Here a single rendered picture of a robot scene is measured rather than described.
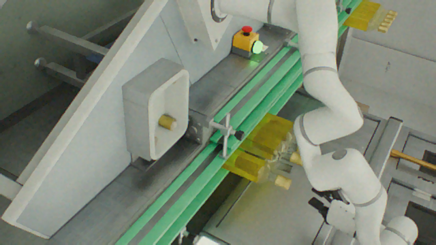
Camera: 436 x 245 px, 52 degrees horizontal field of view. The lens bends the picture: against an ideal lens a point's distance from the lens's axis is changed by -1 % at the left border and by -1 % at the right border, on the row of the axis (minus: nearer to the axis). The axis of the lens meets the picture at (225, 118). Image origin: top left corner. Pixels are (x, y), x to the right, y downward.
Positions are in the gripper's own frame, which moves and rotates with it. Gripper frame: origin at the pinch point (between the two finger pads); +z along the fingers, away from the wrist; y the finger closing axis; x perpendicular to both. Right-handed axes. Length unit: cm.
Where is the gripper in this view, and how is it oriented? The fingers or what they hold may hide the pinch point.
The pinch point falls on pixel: (317, 197)
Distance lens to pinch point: 138.3
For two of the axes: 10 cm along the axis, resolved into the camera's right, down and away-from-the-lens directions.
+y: 0.7, -7.8, -6.2
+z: -7.2, -4.7, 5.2
